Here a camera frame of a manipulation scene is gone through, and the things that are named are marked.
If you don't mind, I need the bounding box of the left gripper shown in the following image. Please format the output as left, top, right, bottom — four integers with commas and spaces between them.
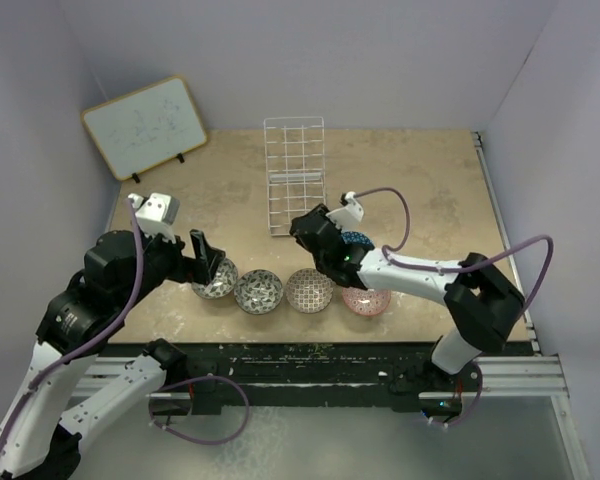
116, 218, 224, 312

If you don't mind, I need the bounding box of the red patterned bowl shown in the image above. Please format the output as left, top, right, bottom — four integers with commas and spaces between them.
342, 288, 391, 317

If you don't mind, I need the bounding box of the white wire dish rack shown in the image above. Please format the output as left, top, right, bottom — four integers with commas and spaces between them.
263, 116, 326, 237

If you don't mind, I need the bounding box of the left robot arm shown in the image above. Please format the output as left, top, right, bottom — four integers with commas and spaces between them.
0, 230, 226, 479

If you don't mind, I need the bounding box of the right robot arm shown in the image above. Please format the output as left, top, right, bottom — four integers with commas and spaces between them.
290, 201, 524, 391

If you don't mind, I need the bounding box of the grey leaf bowl left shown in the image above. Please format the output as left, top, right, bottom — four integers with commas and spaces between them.
191, 258, 238, 300

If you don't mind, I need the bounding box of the grey leaf bowl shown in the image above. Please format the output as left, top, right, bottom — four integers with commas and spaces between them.
233, 269, 284, 315
191, 258, 238, 300

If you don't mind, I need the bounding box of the brown patterned bowl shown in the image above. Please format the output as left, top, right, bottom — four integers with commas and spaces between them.
285, 268, 334, 314

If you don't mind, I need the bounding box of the yellow framed whiteboard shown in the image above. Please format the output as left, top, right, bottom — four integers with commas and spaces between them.
81, 75, 207, 181

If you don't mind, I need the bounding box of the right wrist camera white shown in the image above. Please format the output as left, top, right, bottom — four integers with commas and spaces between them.
326, 191, 364, 231

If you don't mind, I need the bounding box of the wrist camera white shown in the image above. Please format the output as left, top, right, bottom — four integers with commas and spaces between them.
326, 191, 364, 231
127, 193, 180, 243

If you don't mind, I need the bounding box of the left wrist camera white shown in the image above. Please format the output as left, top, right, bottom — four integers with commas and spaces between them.
127, 193, 180, 243

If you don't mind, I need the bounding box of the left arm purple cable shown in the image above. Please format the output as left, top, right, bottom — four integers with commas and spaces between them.
0, 197, 146, 476

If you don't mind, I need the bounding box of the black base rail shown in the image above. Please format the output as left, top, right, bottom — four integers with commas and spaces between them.
97, 341, 486, 416

